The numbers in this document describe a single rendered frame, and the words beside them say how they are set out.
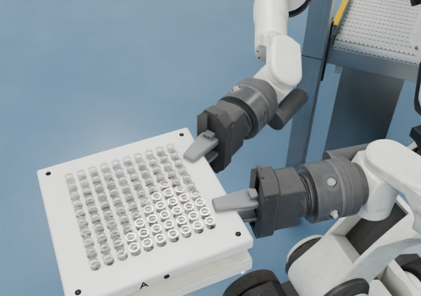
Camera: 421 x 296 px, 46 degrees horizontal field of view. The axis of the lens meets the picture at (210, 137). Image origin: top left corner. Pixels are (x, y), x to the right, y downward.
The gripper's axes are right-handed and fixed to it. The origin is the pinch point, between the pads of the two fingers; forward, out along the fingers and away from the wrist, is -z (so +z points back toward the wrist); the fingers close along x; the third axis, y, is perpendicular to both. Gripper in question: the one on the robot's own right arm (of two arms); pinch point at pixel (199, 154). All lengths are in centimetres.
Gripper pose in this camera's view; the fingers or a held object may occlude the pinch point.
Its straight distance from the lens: 78.1
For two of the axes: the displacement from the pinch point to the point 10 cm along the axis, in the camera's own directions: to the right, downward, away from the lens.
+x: -0.2, 7.4, 6.7
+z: 5.7, -5.5, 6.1
